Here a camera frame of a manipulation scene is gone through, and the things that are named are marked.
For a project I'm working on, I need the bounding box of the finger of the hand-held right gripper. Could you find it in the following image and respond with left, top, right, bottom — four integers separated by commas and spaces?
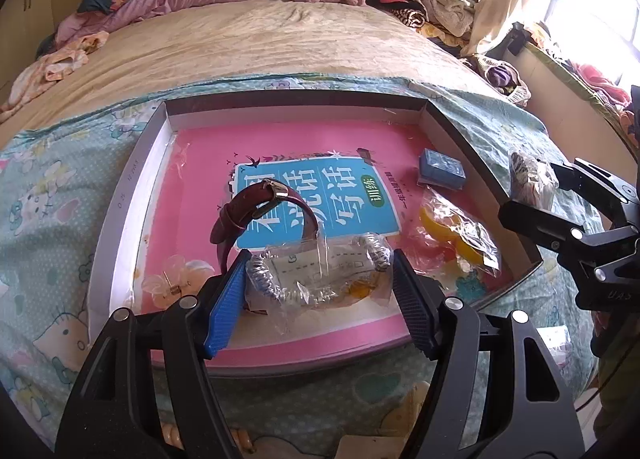
498, 198, 589, 253
547, 158, 640, 220

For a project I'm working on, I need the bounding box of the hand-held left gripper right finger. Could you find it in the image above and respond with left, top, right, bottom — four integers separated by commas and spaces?
392, 249, 586, 459

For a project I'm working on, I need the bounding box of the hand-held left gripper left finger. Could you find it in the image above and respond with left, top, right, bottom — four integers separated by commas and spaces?
55, 249, 251, 459

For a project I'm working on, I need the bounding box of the clear bag with striped bracelet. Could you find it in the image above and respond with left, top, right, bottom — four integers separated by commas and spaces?
507, 149, 561, 212

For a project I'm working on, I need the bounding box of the white flower hair clip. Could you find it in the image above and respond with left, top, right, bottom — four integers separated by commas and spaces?
141, 256, 213, 302

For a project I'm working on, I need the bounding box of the clear bag with yellow jewelry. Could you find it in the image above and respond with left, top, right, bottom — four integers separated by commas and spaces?
407, 186, 502, 290

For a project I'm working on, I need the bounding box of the clear bag with silver jewelry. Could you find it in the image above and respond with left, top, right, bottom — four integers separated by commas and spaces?
242, 231, 396, 340

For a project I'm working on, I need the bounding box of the maroon leather watch strap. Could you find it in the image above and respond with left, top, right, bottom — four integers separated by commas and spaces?
209, 178, 321, 280

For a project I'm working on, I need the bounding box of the small blue box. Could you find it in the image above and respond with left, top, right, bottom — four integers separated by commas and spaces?
416, 148, 468, 188

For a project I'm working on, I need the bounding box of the shallow grey cardboard box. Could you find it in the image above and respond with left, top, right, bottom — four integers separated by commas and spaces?
87, 89, 546, 380

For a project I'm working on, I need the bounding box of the person's right forearm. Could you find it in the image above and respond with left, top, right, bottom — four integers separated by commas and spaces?
590, 309, 640, 420

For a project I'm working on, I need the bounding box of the white translucent bag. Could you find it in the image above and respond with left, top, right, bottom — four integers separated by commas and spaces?
542, 328, 572, 365

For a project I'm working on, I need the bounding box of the pink red clothes heap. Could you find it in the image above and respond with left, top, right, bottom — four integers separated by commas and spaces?
572, 61, 637, 132

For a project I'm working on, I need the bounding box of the pink book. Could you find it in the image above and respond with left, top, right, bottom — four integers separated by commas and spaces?
132, 119, 516, 372

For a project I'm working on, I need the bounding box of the basket with clothes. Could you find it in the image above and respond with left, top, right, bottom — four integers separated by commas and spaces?
472, 54, 531, 107

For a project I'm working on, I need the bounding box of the window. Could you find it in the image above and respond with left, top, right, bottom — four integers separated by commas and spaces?
542, 0, 640, 94

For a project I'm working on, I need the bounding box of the cartoon cat print blanket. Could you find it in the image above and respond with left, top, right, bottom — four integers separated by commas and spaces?
0, 76, 606, 459

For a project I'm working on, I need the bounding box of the beige bedspread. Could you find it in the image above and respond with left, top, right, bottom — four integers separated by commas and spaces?
0, 0, 496, 140

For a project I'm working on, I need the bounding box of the peach pyjama garment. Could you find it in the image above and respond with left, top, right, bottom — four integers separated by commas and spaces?
0, 31, 111, 122

